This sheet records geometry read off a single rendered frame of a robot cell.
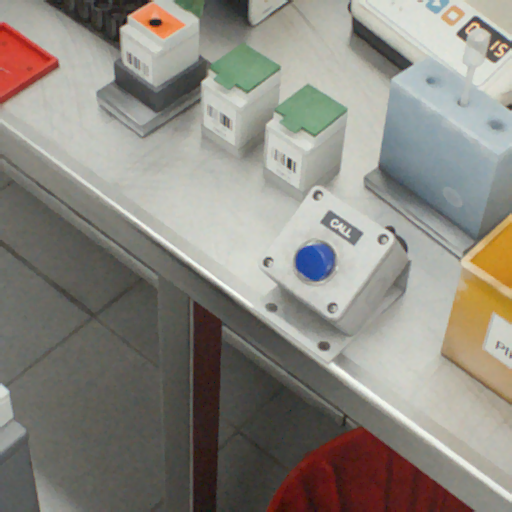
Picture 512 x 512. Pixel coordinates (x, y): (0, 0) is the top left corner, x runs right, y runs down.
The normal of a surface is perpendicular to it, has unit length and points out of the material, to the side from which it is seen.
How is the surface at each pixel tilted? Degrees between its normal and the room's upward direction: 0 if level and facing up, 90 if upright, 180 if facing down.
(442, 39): 25
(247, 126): 90
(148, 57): 90
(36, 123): 0
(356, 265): 30
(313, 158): 90
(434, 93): 0
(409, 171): 90
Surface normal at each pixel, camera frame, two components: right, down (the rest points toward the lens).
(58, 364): 0.04, -0.64
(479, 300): -0.68, 0.55
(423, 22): -0.29, -0.38
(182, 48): 0.72, 0.55
